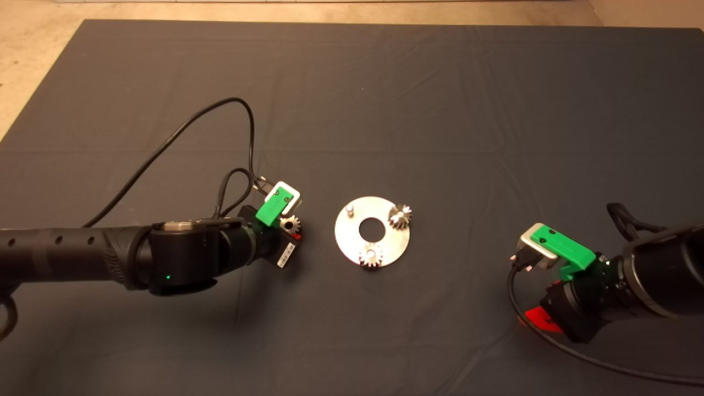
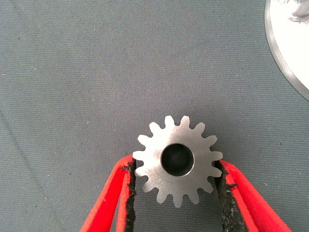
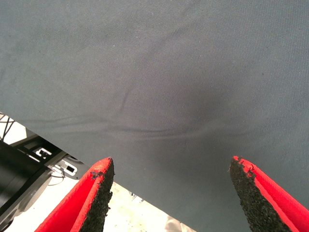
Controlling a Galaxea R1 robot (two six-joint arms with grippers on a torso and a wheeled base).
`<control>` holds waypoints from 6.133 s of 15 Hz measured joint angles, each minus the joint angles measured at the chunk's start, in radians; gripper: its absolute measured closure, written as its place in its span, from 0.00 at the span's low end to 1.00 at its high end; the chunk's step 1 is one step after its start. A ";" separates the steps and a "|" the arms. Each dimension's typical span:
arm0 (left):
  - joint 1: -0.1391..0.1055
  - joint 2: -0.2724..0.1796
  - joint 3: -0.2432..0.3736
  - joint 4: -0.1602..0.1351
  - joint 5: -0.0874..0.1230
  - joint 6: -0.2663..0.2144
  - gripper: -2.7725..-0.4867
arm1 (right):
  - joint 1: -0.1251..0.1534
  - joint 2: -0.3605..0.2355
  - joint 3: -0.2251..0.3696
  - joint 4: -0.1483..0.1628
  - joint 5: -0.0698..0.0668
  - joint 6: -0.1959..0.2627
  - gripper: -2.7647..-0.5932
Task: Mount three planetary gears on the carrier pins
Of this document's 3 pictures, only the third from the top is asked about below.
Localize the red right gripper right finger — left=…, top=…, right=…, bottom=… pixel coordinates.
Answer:
left=228, top=155, right=309, bottom=232

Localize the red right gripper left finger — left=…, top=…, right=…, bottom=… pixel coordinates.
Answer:
left=35, top=156, right=115, bottom=232

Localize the dark grey robot chassis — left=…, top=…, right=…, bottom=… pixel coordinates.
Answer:
left=14, top=129, right=90, bottom=181

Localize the black robot torso joint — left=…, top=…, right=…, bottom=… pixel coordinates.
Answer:
left=0, top=140, right=53, bottom=225

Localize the thin black floor cable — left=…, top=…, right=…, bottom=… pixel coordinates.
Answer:
left=0, top=113, right=15, bottom=141

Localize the dark grey table cloth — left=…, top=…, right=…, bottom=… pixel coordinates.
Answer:
left=0, top=0, right=309, bottom=232

